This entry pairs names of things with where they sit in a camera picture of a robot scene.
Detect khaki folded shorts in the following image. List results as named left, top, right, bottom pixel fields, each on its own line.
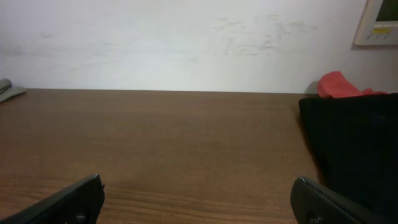
left=0, top=79, right=26, bottom=103

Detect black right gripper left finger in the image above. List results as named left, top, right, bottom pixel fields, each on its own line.
left=1, top=174, right=105, bottom=224

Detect white wall control panel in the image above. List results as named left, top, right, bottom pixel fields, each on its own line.
left=354, top=0, right=397, bottom=45

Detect black shorts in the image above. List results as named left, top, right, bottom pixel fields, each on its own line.
left=298, top=93, right=397, bottom=223

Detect red garment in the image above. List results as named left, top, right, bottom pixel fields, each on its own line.
left=317, top=71, right=387, bottom=98

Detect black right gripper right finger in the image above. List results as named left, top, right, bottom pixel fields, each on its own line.
left=290, top=176, right=390, bottom=224

